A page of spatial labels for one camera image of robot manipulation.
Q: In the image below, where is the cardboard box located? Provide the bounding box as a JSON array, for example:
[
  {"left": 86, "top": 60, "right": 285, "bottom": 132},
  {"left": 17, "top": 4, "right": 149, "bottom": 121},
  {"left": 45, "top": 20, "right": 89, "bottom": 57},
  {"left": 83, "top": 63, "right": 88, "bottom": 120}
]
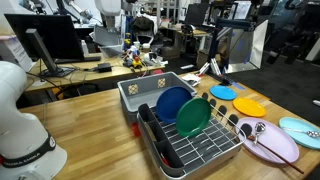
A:
[{"left": 161, "top": 45, "right": 181, "bottom": 61}]

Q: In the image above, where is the brown wooden spoon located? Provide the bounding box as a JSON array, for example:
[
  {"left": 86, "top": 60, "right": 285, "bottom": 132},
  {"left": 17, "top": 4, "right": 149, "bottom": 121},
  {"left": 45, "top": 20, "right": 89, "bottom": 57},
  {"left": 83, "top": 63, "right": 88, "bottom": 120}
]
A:
[{"left": 247, "top": 132, "right": 305, "bottom": 175}]

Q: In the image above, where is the black background monitor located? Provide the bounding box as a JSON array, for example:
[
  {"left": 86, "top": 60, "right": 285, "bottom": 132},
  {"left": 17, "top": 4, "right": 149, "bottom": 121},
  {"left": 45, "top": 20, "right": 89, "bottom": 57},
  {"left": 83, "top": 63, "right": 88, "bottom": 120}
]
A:
[{"left": 184, "top": 2, "right": 211, "bottom": 28}]

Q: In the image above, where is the green plate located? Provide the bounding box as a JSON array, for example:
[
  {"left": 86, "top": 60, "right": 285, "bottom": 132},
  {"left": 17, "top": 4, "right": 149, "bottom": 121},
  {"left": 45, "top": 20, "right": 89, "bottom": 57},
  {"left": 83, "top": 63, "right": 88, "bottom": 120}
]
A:
[{"left": 175, "top": 97, "right": 213, "bottom": 139}]

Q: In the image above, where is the grey bin lid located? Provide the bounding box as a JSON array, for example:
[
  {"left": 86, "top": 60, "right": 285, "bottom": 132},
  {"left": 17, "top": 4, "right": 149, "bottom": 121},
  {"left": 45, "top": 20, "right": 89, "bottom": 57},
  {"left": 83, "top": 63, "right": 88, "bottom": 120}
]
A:
[{"left": 92, "top": 24, "right": 124, "bottom": 47}]

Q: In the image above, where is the light blue plate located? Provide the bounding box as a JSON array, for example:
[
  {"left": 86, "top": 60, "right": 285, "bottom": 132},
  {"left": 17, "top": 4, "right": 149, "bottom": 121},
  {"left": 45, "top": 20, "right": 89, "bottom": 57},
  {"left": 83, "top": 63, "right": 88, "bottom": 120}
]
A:
[{"left": 209, "top": 84, "right": 238, "bottom": 102}]

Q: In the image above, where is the dark blue plate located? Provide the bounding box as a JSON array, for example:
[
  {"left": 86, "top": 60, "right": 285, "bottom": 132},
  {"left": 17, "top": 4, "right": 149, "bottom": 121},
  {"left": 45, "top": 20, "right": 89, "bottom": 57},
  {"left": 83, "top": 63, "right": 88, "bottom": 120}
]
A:
[{"left": 155, "top": 85, "right": 193, "bottom": 125}]

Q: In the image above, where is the pink plate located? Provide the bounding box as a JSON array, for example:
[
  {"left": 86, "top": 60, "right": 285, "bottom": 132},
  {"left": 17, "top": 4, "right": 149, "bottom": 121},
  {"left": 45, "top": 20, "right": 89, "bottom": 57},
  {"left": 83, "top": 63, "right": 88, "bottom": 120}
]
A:
[{"left": 234, "top": 116, "right": 301, "bottom": 165}]

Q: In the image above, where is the grey utensil caddy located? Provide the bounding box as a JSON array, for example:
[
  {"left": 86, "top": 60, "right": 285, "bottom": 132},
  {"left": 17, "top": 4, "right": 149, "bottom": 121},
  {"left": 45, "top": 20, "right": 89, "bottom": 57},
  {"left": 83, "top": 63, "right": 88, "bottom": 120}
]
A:
[{"left": 137, "top": 102, "right": 185, "bottom": 178}]

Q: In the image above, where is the clear plastic bin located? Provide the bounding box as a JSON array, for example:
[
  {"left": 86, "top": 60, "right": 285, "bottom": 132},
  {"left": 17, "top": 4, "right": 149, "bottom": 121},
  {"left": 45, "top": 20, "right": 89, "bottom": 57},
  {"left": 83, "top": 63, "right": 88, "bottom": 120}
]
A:
[{"left": 98, "top": 43, "right": 125, "bottom": 59}]

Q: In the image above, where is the orange plate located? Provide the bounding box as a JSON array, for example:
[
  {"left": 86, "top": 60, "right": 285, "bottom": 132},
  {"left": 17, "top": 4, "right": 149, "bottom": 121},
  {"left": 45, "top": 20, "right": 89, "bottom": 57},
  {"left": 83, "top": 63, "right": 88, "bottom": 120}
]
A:
[{"left": 232, "top": 96, "right": 268, "bottom": 119}]

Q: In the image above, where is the black camera stand frame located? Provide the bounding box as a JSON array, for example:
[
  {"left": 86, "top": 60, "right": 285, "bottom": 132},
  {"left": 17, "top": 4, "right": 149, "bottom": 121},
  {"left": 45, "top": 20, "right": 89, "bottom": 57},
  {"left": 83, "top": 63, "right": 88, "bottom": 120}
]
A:
[{"left": 207, "top": 17, "right": 258, "bottom": 86}]

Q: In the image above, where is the white headset device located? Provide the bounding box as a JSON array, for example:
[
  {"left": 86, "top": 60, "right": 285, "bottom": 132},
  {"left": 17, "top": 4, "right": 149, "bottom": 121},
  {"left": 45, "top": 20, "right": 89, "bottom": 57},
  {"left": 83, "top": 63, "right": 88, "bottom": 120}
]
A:
[{"left": 143, "top": 51, "right": 170, "bottom": 67}]

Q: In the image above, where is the wooden desk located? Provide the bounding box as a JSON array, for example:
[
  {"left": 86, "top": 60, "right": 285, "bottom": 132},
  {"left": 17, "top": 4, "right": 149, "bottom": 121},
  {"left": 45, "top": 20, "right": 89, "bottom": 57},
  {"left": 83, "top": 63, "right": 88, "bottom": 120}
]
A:
[{"left": 23, "top": 52, "right": 167, "bottom": 94}]

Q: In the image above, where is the black computer monitor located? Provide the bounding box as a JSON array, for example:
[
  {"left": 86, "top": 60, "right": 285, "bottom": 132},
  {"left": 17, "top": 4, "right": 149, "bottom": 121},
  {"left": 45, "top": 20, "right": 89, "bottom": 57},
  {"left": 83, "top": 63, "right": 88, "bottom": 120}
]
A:
[{"left": 4, "top": 13, "right": 85, "bottom": 62}]

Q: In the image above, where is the black keyboard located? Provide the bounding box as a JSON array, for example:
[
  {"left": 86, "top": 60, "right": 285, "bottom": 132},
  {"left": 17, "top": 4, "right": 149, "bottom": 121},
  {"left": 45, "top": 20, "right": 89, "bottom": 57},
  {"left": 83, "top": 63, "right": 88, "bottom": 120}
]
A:
[{"left": 53, "top": 55, "right": 102, "bottom": 65}]

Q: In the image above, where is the black power adapter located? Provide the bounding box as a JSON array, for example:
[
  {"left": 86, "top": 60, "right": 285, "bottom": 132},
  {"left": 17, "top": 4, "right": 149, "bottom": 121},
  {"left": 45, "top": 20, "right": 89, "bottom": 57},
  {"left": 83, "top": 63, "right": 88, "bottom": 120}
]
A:
[{"left": 96, "top": 62, "right": 113, "bottom": 73}]

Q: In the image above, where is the metal dish rack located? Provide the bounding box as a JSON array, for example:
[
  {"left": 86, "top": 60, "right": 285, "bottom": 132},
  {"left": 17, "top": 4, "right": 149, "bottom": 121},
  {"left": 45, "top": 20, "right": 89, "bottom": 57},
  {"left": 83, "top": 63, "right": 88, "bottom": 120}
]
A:
[{"left": 136, "top": 92, "right": 253, "bottom": 180}]

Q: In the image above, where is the black jacket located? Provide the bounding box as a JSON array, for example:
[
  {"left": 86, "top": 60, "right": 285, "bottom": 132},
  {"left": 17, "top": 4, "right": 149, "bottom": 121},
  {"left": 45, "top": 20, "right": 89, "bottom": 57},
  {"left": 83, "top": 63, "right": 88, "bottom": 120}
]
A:
[{"left": 129, "top": 15, "right": 158, "bottom": 46}]

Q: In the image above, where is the silver spoon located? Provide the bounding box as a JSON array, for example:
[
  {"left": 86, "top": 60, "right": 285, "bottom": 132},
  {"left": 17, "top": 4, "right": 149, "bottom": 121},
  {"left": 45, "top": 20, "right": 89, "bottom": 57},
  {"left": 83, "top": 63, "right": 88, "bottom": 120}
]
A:
[{"left": 283, "top": 126, "right": 320, "bottom": 139}]

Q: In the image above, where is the white office chair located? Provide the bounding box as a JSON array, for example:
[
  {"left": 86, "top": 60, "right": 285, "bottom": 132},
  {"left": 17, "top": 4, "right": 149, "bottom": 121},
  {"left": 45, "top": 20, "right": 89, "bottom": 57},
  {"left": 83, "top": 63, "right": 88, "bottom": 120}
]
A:
[{"left": 135, "top": 30, "right": 156, "bottom": 46}]

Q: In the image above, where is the silver ladle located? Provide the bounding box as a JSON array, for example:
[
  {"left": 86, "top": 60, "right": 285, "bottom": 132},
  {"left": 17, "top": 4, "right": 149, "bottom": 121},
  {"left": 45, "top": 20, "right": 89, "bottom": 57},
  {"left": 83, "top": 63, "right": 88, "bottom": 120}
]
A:
[{"left": 252, "top": 121, "right": 267, "bottom": 145}]

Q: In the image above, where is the white bottle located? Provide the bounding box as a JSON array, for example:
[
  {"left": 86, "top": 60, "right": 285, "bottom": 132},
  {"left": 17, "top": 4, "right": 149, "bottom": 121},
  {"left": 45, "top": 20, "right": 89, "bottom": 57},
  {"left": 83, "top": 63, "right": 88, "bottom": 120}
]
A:
[{"left": 80, "top": 39, "right": 90, "bottom": 57}]

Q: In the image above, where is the blue tape strip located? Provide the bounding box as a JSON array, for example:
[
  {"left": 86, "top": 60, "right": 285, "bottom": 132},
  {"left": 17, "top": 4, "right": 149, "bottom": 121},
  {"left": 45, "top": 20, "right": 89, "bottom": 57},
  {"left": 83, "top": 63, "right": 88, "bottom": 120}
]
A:
[{"left": 229, "top": 80, "right": 247, "bottom": 91}]

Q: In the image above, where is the teal plate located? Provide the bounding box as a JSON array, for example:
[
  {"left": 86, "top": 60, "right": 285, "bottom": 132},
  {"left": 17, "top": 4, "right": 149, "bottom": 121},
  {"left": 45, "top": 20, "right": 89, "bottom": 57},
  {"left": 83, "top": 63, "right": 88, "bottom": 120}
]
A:
[{"left": 278, "top": 116, "right": 320, "bottom": 151}]

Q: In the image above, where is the white foam board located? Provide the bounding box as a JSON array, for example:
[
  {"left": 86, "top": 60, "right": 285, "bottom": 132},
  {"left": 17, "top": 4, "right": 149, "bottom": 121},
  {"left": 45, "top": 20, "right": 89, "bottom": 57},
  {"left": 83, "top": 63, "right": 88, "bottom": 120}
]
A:
[{"left": 248, "top": 19, "right": 270, "bottom": 70}]

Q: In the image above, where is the grey monitor stand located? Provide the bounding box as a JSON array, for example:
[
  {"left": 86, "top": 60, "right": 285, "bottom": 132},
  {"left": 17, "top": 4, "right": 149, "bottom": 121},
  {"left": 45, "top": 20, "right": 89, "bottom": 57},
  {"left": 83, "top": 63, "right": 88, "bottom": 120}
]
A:
[{"left": 25, "top": 28, "right": 76, "bottom": 78}]

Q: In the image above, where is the white box with sign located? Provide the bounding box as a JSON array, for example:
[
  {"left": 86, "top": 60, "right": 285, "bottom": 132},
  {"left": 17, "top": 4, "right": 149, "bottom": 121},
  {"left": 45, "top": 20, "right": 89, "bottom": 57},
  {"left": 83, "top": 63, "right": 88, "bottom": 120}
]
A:
[{"left": 0, "top": 34, "right": 34, "bottom": 73}]

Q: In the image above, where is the yellow red toy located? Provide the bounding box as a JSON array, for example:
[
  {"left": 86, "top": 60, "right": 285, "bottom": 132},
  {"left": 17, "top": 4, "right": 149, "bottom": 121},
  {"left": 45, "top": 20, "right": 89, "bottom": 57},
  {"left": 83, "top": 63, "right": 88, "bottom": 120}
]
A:
[{"left": 131, "top": 55, "right": 144, "bottom": 70}]

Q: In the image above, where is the white background robot part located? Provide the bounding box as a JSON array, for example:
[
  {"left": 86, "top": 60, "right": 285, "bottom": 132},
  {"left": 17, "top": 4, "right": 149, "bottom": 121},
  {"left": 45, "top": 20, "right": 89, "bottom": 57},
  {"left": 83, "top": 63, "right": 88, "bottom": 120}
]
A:
[{"left": 94, "top": 0, "right": 123, "bottom": 32}]

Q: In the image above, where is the grey plastic bin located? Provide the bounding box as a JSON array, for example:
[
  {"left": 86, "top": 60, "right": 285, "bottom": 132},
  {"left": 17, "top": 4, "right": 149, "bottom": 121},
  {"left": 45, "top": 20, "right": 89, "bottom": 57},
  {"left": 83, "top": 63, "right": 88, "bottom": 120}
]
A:
[{"left": 117, "top": 71, "right": 198, "bottom": 125}]

